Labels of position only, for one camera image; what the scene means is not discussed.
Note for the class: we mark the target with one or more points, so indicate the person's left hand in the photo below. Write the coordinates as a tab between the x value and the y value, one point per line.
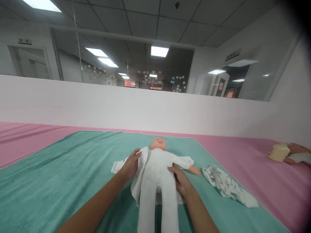
130	166

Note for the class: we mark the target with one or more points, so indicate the person's right hand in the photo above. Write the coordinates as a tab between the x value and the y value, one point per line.
181	180

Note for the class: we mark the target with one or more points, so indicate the baby doll with white body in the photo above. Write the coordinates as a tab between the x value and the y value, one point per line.
158	174

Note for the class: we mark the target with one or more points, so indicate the crumpled patterned baby cloth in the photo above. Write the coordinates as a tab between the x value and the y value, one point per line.
226	185

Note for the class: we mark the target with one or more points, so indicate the pink bed sheet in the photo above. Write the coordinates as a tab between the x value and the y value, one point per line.
233	151

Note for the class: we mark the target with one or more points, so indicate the teal mat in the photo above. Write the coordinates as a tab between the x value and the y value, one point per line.
60	174

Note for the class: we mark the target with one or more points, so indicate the glass window with heart stickers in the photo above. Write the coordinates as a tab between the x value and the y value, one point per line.
126	65

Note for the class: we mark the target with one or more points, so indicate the cream plastic bottle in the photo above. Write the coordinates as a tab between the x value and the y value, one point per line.
279	153

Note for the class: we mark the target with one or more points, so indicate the glass side window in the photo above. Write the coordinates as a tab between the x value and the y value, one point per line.
245	77

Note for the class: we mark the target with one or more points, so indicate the white door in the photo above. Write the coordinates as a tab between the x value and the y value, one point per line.
30	63

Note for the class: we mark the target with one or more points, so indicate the ceiling light panel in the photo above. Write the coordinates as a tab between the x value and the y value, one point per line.
41	4

